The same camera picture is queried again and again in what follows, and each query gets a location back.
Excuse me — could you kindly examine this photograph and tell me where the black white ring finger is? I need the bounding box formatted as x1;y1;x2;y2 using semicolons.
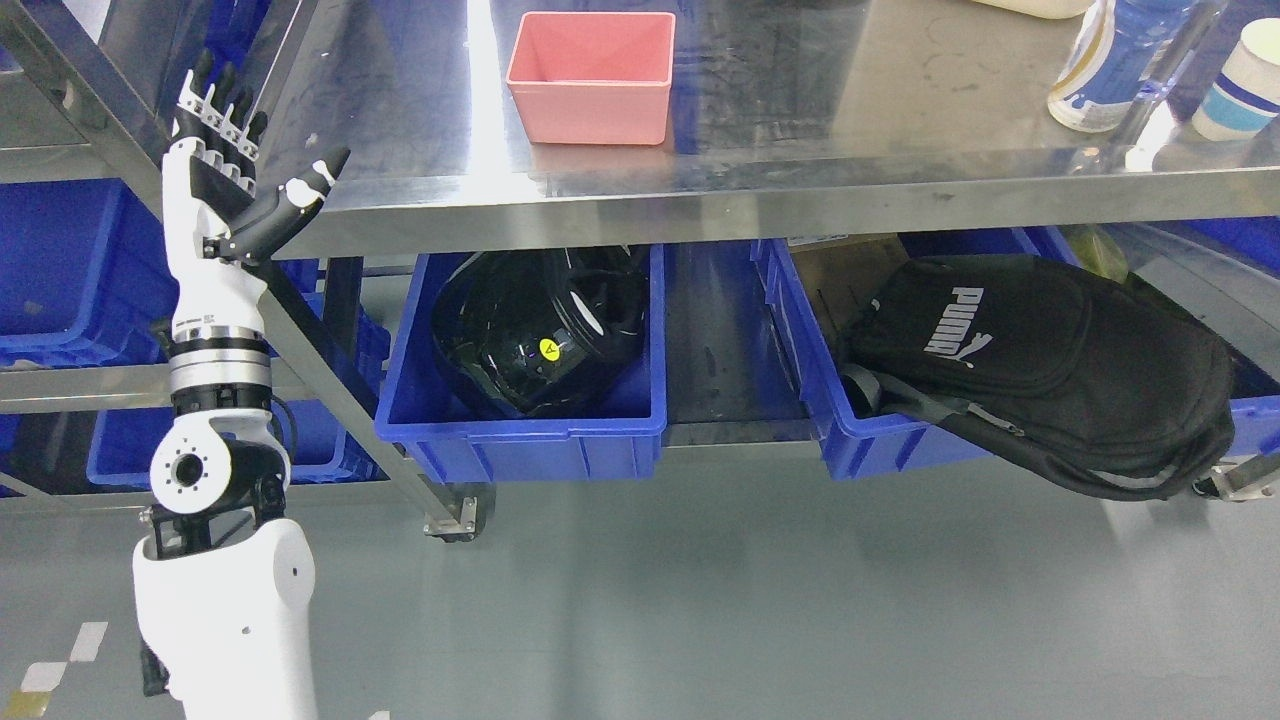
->
204;61;237;155

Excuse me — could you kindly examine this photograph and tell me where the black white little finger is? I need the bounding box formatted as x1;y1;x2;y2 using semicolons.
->
175;49;218;143

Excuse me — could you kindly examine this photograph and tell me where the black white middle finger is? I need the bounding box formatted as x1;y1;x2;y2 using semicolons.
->
220;88;255;170

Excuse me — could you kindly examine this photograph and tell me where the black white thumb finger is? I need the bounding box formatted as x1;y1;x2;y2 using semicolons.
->
204;147;349;265

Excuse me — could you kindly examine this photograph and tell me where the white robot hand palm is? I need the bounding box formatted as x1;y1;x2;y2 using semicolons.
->
163;138;266;342

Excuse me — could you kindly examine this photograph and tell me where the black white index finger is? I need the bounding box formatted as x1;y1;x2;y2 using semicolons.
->
238;110;269;183

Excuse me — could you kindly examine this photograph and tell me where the pink plastic storage box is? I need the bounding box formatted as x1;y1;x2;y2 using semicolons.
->
506;12;677;146

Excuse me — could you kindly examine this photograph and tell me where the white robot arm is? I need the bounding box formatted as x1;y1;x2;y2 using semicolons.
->
132;51;349;719

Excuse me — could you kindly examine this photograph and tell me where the cream plastic container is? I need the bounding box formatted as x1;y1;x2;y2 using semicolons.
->
979;0;1093;20

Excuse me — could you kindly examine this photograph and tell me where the blue bin far left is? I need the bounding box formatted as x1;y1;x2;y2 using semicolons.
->
1;179;177;372

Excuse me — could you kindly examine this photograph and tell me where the blue bin lower left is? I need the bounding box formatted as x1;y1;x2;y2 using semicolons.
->
86;309;390;491

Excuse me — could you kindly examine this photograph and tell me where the black helmet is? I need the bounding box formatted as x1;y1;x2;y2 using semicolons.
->
430;246;650;420

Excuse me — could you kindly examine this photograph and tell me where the blue bin with helmet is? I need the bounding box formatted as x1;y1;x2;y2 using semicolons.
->
374;245;668;484

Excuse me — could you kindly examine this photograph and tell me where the stainless steel table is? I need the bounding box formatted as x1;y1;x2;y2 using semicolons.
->
0;0;1280;541

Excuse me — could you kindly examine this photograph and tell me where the blue bin with backpack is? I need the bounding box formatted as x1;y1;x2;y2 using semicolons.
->
751;227;1277;480

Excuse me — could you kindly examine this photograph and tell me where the black Puma backpack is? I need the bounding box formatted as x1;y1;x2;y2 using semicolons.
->
838;254;1235;502

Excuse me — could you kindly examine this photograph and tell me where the blue label plastic bottle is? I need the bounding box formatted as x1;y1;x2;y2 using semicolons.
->
1046;1;1204;140

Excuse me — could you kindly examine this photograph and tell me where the white blue paper cup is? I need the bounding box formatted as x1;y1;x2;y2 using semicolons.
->
1190;17;1279;141

